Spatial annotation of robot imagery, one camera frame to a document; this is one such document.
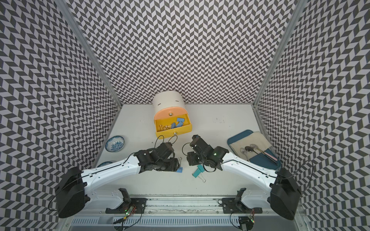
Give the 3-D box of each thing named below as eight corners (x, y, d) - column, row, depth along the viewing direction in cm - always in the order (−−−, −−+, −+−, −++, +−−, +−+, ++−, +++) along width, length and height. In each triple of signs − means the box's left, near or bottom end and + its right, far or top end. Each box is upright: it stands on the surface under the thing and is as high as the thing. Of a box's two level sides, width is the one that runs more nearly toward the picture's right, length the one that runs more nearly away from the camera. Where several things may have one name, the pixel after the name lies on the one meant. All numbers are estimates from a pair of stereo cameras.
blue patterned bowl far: (105, 152, 93) (102, 149, 90) (111, 139, 99) (108, 135, 96) (121, 152, 93) (119, 149, 90) (126, 139, 99) (123, 135, 96)
